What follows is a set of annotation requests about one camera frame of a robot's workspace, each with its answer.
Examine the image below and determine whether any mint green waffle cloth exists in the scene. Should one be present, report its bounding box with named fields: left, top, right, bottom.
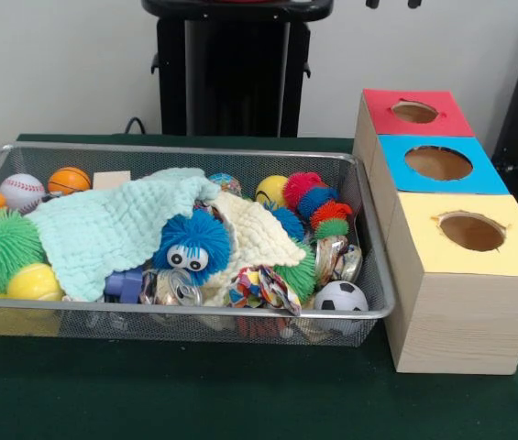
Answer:
left=24, top=167, right=221, bottom=303

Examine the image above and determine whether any wooden box with three holes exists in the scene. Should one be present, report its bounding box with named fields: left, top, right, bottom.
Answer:
left=352, top=88, right=518, bottom=376

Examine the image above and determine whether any multicolour fuzzy caterpillar toy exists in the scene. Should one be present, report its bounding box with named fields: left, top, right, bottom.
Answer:
left=283, top=171, right=354, bottom=242

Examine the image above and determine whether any yellow smooth ball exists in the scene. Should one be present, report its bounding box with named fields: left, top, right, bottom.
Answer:
left=254, top=175, right=290, bottom=207

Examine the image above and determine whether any cream waffle cloth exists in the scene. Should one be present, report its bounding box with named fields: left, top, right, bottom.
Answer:
left=201, top=190, right=308, bottom=308

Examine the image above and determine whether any blue fuzzy ball with eyes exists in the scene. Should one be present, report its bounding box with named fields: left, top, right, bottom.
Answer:
left=151, top=209, right=232, bottom=286

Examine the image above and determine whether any black and white soccer ball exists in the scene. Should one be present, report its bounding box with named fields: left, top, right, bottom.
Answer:
left=313, top=280, right=369, bottom=313

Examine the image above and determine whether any orange basketball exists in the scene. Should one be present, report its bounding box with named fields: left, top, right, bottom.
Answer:
left=47, top=166, right=93, bottom=196

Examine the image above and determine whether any white baseball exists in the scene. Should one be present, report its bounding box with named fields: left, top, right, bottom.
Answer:
left=0, top=173, right=47, bottom=215

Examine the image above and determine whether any dark green table cloth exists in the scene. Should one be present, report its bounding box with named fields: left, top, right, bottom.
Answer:
left=0, top=132, right=518, bottom=440

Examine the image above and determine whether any yellow tennis ball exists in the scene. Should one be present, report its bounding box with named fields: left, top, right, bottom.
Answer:
left=6, top=262, right=65, bottom=303

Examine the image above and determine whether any green fuzzy ball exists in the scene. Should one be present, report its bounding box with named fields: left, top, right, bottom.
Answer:
left=0, top=208, right=47, bottom=293

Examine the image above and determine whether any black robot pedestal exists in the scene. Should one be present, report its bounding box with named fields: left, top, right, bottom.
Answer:
left=141, top=0, right=336, bottom=138

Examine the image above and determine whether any silver wire mesh bin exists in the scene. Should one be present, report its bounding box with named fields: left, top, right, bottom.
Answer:
left=0, top=141, right=396, bottom=348

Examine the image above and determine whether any black cable loop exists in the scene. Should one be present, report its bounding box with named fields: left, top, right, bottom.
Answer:
left=124, top=116, right=150, bottom=135

